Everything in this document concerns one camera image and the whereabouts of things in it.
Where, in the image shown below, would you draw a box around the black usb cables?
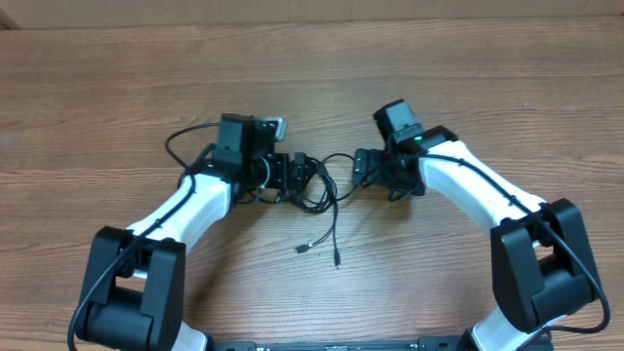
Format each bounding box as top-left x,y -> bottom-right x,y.
253,152 -> 360,270

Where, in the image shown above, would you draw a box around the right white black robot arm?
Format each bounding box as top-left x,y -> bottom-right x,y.
352,99 -> 610,351

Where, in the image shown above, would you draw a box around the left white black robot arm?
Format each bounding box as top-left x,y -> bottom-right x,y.
67,113 -> 288,351

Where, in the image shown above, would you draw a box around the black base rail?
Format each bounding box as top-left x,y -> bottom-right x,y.
206,336 -> 478,351

